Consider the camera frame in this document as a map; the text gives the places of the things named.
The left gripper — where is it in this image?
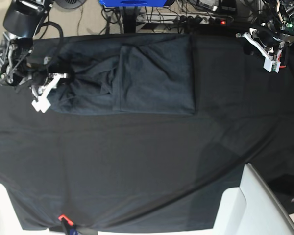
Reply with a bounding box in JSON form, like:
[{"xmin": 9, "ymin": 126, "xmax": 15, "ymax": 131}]
[{"xmin": 236, "ymin": 24, "xmax": 288, "ymax": 73}]

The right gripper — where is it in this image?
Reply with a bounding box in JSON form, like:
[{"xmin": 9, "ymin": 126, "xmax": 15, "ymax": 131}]
[{"xmin": 14, "ymin": 56, "xmax": 69, "ymax": 113}]

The dark grey long-sleeve T-shirt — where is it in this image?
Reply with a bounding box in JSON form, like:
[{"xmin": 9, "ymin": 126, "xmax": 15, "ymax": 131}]
[{"xmin": 48, "ymin": 34, "xmax": 195, "ymax": 115}]

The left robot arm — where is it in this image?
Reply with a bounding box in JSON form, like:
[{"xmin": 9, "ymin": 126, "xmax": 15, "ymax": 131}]
[{"xmin": 236, "ymin": 0, "xmax": 294, "ymax": 73}]

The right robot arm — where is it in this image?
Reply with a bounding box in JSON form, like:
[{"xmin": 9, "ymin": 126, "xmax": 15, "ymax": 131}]
[{"xmin": 0, "ymin": 0, "xmax": 72, "ymax": 113}]

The orange black clamp right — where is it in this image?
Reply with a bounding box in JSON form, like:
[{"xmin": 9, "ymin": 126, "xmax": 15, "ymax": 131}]
[{"xmin": 279, "ymin": 48, "xmax": 289, "ymax": 68}]

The white power strip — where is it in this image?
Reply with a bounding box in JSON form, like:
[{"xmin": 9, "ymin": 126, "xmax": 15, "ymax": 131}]
[{"xmin": 174, "ymin": 15, "xmax": 230, "ymax": 26}]

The black table cloth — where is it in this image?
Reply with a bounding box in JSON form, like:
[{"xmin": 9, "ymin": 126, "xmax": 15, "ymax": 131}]
[{"xmin": 0, "ymin": 35, "xmax": 294, "ymax": 233}]

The orange blue clamp bottom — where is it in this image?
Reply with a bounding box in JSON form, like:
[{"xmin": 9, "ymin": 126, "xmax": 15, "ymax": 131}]
[{"xmin": 58, "ymin": 214, "xmax": 79, "ymax": 235}]

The black stand post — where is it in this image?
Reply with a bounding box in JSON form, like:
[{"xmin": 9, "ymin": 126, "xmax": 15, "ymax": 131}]
[{"xmin": 119, "ymin": 7, "xmax": 141, "ymax": 34}]

